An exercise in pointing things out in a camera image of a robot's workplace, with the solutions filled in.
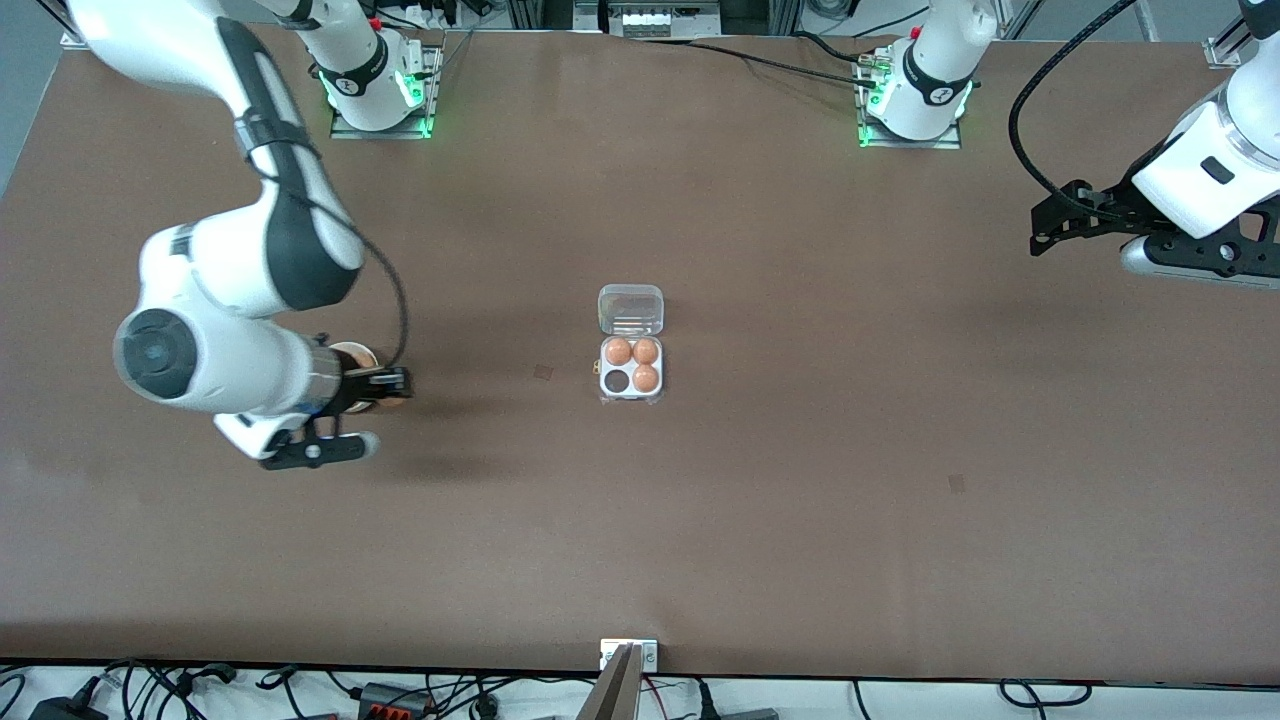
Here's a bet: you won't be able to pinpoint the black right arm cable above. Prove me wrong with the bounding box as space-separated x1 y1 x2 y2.
235 115 411 369

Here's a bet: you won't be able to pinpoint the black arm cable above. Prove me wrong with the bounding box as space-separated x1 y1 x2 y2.
1008 0 1141 216
235 115 411 369

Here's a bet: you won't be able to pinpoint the black box orange connectors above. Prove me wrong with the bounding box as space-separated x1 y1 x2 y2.
358 683 437 720

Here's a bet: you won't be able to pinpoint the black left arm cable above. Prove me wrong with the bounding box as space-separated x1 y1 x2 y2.
1008 0 1141 216

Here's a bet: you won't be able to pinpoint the grey metal pole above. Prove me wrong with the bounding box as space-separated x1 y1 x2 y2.
575 643 643 720

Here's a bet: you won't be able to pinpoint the black looped floor cable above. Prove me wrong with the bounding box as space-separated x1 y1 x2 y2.
998 679 1093 713

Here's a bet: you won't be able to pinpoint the long black table cable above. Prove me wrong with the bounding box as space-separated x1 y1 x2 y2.
640 36 873 89

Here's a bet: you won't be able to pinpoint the metal table edge bracket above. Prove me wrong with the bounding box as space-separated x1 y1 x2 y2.
600 638 659 673

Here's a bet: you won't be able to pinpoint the short black table cable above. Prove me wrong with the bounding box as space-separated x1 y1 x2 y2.
795 31 873 65

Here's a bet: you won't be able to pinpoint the white electrical terminal block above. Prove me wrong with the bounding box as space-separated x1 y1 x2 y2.
622 0 721 39

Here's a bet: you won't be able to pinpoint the black power adapter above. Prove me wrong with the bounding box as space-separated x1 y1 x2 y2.
28 695 106 720

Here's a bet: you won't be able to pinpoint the black tangled floor cable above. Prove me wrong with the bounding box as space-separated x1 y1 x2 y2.
98 658 241 720

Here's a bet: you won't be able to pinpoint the clear plastic egg box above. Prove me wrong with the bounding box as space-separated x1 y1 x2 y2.
590 284 667 406

